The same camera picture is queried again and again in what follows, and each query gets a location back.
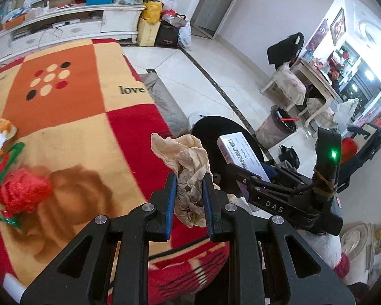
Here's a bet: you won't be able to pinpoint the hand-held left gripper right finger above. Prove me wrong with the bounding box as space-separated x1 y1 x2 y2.
202 174 356 305

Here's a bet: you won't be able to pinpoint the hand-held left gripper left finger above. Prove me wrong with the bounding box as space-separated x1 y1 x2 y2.
21 172 178 305

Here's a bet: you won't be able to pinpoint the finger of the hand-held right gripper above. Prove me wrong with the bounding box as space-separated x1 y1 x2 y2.
223 163 269 194
262 160 307 183

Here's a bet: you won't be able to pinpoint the white medicine box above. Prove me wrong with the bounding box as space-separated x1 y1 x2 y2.
216 132 270 183

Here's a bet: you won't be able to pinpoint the beige stockings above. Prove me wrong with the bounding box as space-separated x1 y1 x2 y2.
151 133 214 227

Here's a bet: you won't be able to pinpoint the green red snack bag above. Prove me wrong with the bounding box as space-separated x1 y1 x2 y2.
0 141 26 186

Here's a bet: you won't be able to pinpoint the person's right forearm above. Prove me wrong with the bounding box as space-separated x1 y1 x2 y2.
332 252 351 285

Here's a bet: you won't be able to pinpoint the beige trash bin black liner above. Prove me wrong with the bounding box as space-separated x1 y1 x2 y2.
256 105 298 149

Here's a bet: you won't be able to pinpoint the person's right hand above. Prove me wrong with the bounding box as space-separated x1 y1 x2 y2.
297 227 342 269

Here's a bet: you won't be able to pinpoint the floral covered chair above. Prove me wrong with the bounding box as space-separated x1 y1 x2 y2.
260 62 307 107

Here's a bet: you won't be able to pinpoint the white dining table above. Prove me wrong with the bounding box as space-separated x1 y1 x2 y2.
294 59 335 121

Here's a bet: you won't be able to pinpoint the printed orange red blanket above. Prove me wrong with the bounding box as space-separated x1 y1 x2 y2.
0 38 232 305

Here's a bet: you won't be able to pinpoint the black jacket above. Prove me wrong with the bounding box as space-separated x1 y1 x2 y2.
267 32 305 67

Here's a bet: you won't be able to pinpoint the crumpled red wrapper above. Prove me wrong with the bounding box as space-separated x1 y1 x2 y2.
0 168 53 215

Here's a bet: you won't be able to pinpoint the white shopping bag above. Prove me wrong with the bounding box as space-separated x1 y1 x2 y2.
177 22 193 49

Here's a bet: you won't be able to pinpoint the black shopping bag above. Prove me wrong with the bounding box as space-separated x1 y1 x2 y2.
154 22 180 48

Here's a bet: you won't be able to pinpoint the silver gift bag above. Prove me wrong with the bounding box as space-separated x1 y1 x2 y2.
161 11 187 27

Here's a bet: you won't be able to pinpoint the beige cardboard box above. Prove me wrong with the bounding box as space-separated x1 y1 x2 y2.
136 17 161 47

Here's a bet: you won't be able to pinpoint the green wrapper strip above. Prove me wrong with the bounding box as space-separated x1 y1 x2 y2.
0 205 21 229

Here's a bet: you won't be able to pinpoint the yellow bag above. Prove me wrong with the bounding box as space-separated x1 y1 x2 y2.
142 2 164 24

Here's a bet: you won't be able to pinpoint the orange bread bag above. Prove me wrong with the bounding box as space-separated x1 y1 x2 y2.
0 115 18 140

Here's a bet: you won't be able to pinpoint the white TV cabinet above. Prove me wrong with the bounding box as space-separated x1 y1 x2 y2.
0 3 147 67

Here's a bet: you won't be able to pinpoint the wall poster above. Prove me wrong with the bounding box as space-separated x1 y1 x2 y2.
306 19 329 53

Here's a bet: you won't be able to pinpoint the framed wall picture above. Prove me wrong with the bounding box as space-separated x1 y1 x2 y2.
329 8 346 45

